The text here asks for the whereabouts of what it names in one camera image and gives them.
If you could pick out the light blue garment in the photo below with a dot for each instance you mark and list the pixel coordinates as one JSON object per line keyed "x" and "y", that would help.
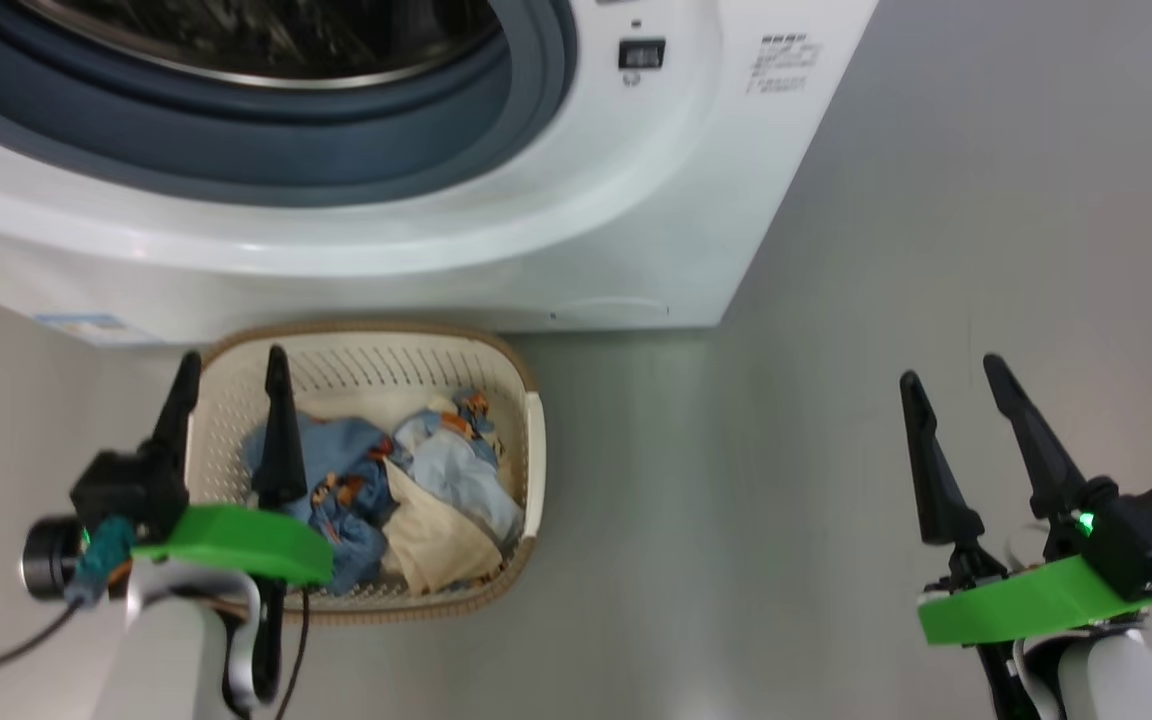
{"x": 456, "y": 480}

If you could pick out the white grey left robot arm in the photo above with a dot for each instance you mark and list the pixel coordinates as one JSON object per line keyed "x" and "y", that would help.
{"x": 166, "y": 650}

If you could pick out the cream garment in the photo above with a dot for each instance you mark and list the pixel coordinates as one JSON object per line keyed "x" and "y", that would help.
{"x": 436, "y": 545}

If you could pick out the steel washing drum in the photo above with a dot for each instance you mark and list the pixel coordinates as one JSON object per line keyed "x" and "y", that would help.
{"x": 266, "y": 40}

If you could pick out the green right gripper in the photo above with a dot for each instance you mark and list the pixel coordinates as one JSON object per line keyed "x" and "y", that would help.
{"x": 1026, "y": 600}

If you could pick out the white washing machine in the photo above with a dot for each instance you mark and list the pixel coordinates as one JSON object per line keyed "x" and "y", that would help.
{"x": 636, "y": 200}

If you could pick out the blue patterned garment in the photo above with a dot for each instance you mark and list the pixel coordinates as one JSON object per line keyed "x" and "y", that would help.
{"x": 346, "y": 450}

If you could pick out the blue white energy label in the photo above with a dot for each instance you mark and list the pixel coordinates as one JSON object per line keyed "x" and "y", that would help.
{"x": 96, "y": 328}

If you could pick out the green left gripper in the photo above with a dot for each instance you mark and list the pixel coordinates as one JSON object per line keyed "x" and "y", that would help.
{"x": 236, "y": 540}

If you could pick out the grey rubber door gasket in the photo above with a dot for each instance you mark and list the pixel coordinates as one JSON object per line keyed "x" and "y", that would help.
{"x": 386, "y": 130}

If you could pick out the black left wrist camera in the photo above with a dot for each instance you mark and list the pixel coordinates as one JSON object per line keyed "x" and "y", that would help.
{"x": 126, "y": 490}

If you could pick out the cream perforated laundry basket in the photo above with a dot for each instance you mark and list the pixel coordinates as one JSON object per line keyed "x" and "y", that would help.
{"x": 386, "y": 365}

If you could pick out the round white filter cover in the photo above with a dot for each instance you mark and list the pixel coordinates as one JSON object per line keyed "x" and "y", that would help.
{"x": 611, "y": 310}

